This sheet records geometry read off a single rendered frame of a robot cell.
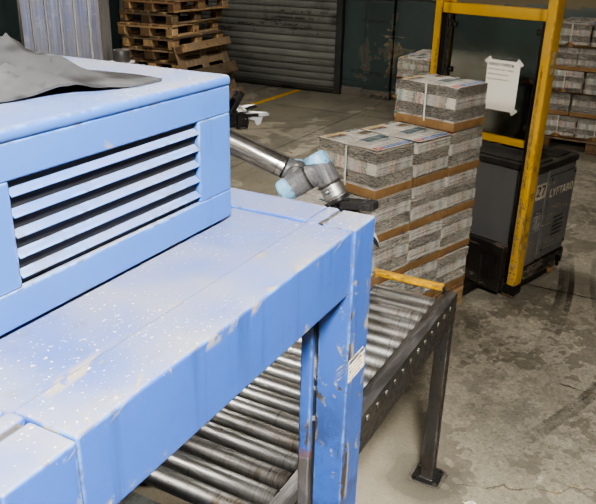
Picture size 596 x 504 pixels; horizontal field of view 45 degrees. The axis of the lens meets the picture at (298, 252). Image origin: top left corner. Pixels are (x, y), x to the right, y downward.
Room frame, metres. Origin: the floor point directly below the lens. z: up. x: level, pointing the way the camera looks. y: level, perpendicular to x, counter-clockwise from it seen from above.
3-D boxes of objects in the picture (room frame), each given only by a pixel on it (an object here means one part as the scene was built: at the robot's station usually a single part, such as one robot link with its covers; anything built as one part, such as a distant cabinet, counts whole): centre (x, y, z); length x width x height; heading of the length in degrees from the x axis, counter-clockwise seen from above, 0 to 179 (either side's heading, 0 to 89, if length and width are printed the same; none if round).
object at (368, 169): (3.39, -0.32, 0.95); 0.38 x 0.29 x 0.23; 45
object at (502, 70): (4.13, -1.07, 1.28); 0.57 x 0.01 x 0.65; 45
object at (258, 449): (1.46, 0.17, 0.77); 0.47 x 0.05 x 0.05; 62
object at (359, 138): (3.40, -0.32, 1.06); 0.37 x 0.29 x 0.01; 45
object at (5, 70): (0.85, 0.38, 1.78); 0.32 x 0.28 x 0.05; 62
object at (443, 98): (3.81, -0.74, 0.65); 0.39 x 0.30 x 1.29; 45
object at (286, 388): (1.69, 0.05, 0.77); 0.47 x 0.05 x 0.05; 62
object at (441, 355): (2.26, -0.53, 0.34); 0.06 x 0.06 x 0.68; 62
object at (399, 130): (3.59, -0.53, 1.06); 0.37 x 0.28 x 0.01; 46
